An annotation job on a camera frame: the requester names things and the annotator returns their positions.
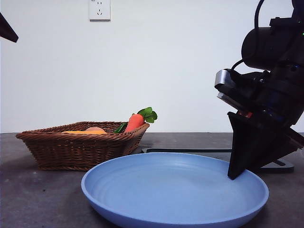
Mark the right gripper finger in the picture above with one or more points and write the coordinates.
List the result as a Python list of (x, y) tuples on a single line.
[(254, 145)]

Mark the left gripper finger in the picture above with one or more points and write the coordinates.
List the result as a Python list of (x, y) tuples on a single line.
[(7, 31)]

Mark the blue round plate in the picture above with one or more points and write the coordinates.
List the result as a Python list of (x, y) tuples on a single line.
[(171, 190)]

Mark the orange toy corn cob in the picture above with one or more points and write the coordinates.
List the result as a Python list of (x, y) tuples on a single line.
[(73, 132)]

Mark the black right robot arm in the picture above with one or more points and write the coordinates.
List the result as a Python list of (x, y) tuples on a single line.
[(261, 47)]

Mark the brown wicker basket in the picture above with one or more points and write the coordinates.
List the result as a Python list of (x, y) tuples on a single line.
[(78, 152)]

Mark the black rectangular tray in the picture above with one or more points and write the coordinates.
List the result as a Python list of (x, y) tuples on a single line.
[(285, 169)]

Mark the orange toy carrot green leaves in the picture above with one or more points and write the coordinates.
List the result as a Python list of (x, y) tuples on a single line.
[(135, 122)]

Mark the pale pink egg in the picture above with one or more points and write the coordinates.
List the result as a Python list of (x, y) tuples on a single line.
[(95, 129)]

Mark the dark green vegetable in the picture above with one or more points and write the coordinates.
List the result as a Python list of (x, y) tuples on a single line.
[(120, 128)]

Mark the pale grey camera box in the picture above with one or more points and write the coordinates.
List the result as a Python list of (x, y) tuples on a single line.
[(223, 79)]

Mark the white wall socket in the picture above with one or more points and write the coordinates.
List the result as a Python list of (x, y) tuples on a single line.
[(99, 10)]

